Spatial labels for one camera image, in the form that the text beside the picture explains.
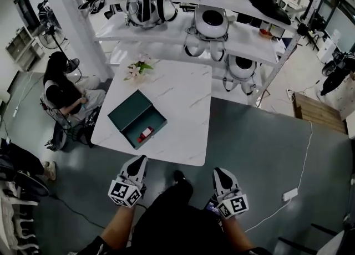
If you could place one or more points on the person's left forearm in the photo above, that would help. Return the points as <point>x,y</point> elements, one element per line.
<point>118,227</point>

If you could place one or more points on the white open cabinet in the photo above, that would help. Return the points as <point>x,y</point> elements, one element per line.
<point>23,48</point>

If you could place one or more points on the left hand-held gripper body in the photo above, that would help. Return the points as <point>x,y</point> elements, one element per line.
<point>128,173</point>

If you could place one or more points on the white domed robot backpack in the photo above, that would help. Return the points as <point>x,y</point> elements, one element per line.
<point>242,69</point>
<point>210,21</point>

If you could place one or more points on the black standing fan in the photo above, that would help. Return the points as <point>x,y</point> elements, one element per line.
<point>50,36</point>

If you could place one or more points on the person's black shoe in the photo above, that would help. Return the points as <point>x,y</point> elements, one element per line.
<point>179,176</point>

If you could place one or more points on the dark green box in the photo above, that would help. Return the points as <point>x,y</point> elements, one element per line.
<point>130,111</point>

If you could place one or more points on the white metal shelf rack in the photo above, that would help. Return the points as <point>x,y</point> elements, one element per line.
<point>241,40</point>

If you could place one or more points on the white power strip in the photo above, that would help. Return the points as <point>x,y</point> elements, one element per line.
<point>290,194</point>

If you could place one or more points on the small red white bottle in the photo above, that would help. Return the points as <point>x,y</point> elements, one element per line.
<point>146,133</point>

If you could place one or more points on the stack of white plastic chairs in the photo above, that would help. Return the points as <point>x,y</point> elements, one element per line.
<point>14,220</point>

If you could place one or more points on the red bowl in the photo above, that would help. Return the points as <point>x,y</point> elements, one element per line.
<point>265,33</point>

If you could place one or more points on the pink flower bouquet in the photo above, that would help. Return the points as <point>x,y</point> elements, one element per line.
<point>139,66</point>

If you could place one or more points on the person's black clothed body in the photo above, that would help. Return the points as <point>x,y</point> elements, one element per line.
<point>172,220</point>

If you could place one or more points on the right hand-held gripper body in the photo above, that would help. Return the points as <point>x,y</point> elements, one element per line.
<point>228,186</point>

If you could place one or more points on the person's right forearm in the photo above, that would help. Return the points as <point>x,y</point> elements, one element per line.
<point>235,231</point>

